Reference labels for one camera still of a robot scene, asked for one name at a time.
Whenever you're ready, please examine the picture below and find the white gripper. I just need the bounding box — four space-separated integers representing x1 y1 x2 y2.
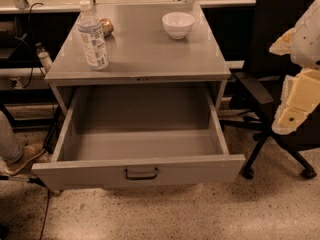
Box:
269 0 320 135

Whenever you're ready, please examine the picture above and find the clear plastic water bottle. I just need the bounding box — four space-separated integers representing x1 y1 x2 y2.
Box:
77 0 109 70

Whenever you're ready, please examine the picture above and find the open grey top drawer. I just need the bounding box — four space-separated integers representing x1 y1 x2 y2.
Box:
32 83 245 190

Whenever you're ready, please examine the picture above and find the small bottle on shelf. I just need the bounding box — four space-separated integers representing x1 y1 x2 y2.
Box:
36 43 52 72

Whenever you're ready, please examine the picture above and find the black office chair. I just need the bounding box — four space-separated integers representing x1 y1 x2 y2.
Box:
228 0 320 179

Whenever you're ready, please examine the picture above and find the white ceramic bowl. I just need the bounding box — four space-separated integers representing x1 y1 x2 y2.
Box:
162 12 195 40

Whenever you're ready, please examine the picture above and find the grey metal cabinet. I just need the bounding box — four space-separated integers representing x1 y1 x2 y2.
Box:
44 2 232 115

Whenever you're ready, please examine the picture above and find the crushed golden can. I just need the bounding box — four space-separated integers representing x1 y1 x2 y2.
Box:
101 18 114 37

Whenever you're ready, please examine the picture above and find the tan shoe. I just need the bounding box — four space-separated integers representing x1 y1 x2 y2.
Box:
4 143 45 176

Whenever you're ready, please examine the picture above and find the person's grey trouser leg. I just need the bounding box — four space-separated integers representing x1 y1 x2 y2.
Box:
0 111 22 165

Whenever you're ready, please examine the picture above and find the black drawer handle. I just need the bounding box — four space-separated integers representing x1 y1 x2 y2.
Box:
124 167 158 181

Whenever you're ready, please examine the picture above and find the black cable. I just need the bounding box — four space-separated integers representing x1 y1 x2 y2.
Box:
13 2 45 89

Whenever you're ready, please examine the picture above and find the wall power outlet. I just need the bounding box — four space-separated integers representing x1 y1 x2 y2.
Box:
10 78 21 89

